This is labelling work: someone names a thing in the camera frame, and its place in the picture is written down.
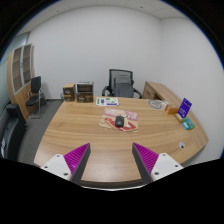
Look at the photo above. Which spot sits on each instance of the dark brown cardboard box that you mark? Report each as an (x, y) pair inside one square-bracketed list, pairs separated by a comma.
[(84, 87)]

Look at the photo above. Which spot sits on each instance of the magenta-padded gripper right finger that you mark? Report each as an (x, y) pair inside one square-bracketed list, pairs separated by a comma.
[(162, 164)]

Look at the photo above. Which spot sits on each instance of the small orange box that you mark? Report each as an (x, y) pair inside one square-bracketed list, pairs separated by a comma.
[(172, 109)]

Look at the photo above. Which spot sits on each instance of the white sticker sheet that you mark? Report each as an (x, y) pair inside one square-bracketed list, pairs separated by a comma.
[(107, 101)]

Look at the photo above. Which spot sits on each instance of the black computer mouse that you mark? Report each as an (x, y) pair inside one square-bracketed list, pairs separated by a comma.
[(119, 121)]

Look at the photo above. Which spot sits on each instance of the black mesh office chair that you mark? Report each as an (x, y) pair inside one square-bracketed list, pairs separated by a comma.
[(111, 76)]

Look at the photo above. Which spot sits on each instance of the grey backpack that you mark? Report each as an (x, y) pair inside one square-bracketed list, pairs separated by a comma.
[(123, 87)]

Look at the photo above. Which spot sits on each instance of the black visitor chair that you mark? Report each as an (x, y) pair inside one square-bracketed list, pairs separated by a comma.
[(35, 85)]

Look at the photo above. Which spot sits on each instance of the wooden side cabinet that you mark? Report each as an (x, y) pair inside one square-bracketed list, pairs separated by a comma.
[(156, 90)]

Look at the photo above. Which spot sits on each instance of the wide brown cardboard box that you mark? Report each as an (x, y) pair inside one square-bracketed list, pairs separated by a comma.
[(84, 97)]

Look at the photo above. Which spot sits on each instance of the wooden shelf unit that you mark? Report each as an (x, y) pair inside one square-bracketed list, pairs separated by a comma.
[(20, 96)]

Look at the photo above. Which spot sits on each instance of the purple card stand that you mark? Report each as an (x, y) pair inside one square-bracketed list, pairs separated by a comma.
[(185, 107)]

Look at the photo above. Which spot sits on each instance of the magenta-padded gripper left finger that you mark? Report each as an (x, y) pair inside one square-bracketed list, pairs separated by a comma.
[(61, 164)]

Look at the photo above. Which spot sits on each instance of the teal card pack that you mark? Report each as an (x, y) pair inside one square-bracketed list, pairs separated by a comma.
[(188, 123)]

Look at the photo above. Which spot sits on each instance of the black leather sofa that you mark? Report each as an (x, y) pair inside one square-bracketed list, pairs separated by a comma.
[(11, 133)]

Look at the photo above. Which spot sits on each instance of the small brown cardboard box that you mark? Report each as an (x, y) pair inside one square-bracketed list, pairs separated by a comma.
[(69, 92)]

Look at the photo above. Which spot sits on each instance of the cartoon print mouse pad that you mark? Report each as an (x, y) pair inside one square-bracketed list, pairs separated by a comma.
[(107, 120)]

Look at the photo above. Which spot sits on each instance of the round grey disc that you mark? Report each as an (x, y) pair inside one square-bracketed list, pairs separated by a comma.
[(156, 104)]

